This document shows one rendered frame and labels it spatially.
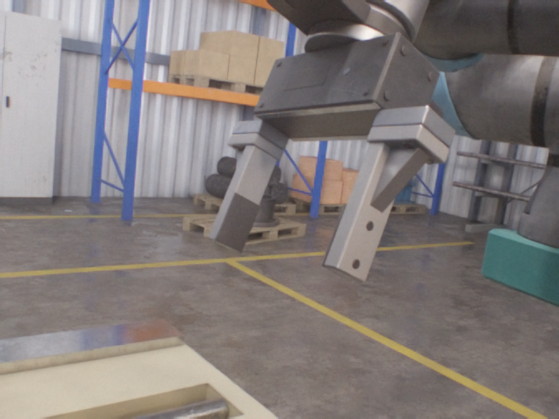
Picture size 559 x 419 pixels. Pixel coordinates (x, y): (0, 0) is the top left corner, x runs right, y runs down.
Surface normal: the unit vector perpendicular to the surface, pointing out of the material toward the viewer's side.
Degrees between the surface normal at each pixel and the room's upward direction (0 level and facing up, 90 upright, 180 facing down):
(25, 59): 90
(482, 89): 100
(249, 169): 82
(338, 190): 90
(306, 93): 67
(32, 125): 90
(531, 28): 124
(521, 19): 114
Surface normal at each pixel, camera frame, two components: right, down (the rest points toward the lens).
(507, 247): -0.86, -0.02
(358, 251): 0.61, 0.09
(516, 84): -0.58, -0.01
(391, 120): -0.71, -0.39
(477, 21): -0.58, 0.49
